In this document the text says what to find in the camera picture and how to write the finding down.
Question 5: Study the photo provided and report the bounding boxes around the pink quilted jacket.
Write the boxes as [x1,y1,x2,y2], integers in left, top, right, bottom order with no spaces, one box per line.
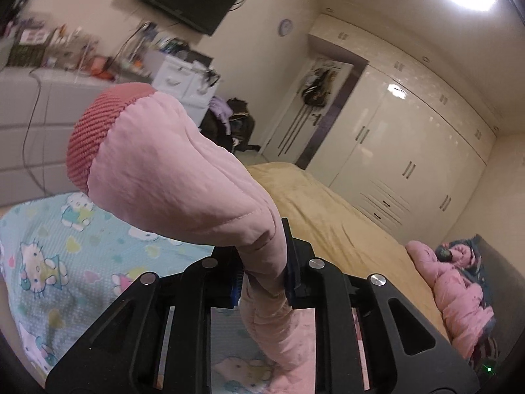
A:
[67,83,314,393]

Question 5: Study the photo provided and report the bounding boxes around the white bedroom door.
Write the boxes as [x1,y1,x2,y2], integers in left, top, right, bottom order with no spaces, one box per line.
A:
[263,57,353,164]

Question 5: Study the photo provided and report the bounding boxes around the purple clothes pile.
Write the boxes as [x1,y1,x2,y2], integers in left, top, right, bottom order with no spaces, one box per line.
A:
[208,96,233,136]

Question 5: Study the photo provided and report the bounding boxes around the tan bed blanket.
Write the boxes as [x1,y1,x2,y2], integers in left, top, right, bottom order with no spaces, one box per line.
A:
[247,163,448,336]

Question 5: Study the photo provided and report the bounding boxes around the pink floral crumpled comforter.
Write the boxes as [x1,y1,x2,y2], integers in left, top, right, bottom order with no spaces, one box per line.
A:
[406,240,495,359]

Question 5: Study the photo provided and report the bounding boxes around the blue Hello Kitty sheet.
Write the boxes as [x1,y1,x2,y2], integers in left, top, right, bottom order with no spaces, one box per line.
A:
[1,192,277,393]

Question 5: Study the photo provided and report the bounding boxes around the grey quilted headboard cushion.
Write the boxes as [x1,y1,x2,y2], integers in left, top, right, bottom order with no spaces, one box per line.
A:
[469,235,524,380]

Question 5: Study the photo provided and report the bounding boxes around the white wardrobe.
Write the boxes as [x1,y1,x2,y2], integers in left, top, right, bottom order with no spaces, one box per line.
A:
[297,14,496,246]

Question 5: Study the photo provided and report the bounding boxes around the black bag on floor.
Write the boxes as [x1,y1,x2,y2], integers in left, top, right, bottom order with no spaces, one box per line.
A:
[199,98,261,154]

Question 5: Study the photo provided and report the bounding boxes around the bags hanging on door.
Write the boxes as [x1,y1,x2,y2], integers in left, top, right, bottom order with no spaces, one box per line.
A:
[301,59,341,108]

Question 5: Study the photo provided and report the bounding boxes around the white drawer cabinet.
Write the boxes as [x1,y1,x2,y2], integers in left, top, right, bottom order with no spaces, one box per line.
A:
[144,51,220,126]

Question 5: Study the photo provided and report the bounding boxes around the grey low tv cabinet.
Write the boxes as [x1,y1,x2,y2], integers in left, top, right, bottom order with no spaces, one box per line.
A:
[1,68,112,207]

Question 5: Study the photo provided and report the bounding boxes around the round wall clock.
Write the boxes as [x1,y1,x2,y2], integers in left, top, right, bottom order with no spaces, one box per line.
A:
[278,19,294,37]

